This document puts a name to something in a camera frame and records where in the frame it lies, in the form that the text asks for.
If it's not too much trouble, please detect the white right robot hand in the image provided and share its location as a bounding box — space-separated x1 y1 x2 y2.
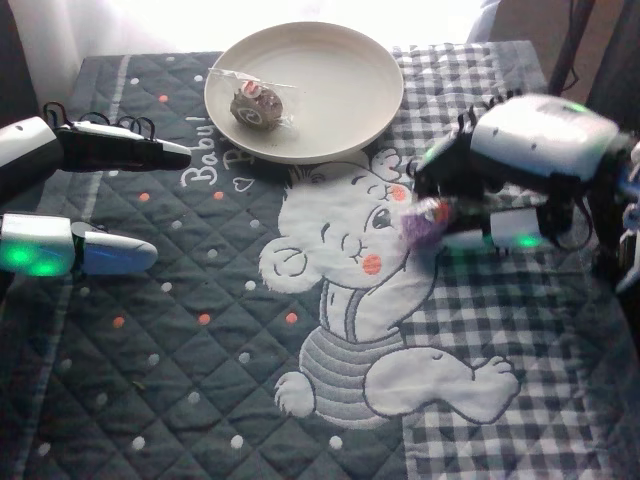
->
407 92 634 252

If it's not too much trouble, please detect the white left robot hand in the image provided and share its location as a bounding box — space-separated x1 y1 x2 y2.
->
0 101 194 279

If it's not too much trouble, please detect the purple candy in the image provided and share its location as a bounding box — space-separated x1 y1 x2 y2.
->
399 196 454 249

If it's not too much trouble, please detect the small brown candy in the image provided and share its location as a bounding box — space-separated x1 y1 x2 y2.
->
207 67 301 137

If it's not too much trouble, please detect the cream round plate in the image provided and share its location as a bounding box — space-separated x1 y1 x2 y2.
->
203 20 405 165

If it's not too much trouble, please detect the black stand pole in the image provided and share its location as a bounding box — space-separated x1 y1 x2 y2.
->
548 0 597 96

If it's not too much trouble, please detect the grey quilt with printed bear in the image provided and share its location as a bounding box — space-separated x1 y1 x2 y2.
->
0 39 640 480

